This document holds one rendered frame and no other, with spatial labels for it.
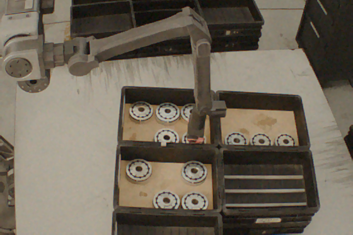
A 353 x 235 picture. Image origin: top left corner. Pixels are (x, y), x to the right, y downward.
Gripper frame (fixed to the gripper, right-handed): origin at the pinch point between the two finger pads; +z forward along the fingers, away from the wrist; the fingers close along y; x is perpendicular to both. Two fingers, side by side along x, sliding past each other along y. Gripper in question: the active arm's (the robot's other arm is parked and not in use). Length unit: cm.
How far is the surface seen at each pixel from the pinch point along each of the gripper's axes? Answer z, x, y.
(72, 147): 19, 52, 0
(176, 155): -1.0, 6.3, -10.1
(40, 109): 20, 73, 19
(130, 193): 5.1, 22.1, -27.1
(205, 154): -3.1, -5.1, -9.1
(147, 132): 4.8, 18.7, 3.5
